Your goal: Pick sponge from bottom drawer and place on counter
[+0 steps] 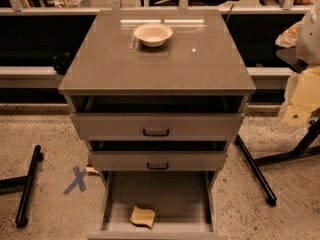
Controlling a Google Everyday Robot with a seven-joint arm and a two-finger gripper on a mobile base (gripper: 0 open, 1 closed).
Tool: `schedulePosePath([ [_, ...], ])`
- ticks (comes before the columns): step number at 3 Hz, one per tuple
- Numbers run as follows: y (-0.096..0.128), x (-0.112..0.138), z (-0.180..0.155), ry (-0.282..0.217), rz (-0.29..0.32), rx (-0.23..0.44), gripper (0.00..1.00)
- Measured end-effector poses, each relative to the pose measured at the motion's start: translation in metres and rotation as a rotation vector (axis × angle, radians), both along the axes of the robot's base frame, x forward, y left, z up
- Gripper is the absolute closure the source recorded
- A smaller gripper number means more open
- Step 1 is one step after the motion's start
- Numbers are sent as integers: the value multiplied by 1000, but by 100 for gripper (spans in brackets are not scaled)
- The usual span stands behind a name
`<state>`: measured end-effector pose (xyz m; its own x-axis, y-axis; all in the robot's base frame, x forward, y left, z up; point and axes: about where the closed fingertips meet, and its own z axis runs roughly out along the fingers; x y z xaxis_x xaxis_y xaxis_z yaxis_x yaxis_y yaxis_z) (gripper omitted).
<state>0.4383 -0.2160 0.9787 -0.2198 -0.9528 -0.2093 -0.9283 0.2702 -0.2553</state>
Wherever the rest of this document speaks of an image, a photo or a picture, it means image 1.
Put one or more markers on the yellow sponge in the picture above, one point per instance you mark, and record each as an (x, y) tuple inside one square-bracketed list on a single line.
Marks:
[(143, 217)]

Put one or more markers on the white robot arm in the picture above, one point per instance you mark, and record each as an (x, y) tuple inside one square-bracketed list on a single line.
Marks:
[(301, 50)]

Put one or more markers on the grey drawer cabinet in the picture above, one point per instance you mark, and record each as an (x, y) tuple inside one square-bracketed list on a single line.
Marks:
[(199, 59)]

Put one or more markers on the grey middle drawer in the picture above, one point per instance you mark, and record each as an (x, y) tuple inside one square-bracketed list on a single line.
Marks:
[(181, 155)]

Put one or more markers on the grey drawer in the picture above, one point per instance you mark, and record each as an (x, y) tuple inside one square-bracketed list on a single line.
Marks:
[(182, 202), (181, 155), (187, 117)]

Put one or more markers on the grey top drawer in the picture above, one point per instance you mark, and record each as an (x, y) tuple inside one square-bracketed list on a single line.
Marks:
[(187, 117)]

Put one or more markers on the grey bottom drawer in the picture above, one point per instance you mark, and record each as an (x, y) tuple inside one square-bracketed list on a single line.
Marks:
[(182, 202)]

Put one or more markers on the white bowl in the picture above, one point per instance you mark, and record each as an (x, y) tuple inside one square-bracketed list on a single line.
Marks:
[(153, 34)]

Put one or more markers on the blue tape cross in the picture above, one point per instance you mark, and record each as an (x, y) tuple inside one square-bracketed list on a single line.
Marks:
[(78, 181)]

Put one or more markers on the black clamp knob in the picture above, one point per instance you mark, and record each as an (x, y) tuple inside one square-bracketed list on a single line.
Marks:
[(61, 64)]

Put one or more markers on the dark round side table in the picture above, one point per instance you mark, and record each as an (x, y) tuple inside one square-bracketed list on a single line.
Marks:
[(288, 55)]

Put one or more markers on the black stand leg right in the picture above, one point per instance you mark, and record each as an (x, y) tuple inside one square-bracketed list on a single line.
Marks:
[(302, 150)]

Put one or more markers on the black stand leg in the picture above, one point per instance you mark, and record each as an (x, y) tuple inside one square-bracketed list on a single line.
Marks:
[(302, 150), (23, 184)]

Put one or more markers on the black stand leg left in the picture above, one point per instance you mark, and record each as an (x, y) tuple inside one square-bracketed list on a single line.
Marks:
[(23, 184)]

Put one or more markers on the black top drawer handle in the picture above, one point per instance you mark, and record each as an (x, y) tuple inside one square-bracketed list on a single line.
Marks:
[(156, 132)]

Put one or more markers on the black drawer handle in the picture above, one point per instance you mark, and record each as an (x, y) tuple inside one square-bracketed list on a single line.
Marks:
[(151, 166), (156, 132)]

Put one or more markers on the black middle drawer handle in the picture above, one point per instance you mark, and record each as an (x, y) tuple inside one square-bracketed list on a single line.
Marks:
[(151, 166)]

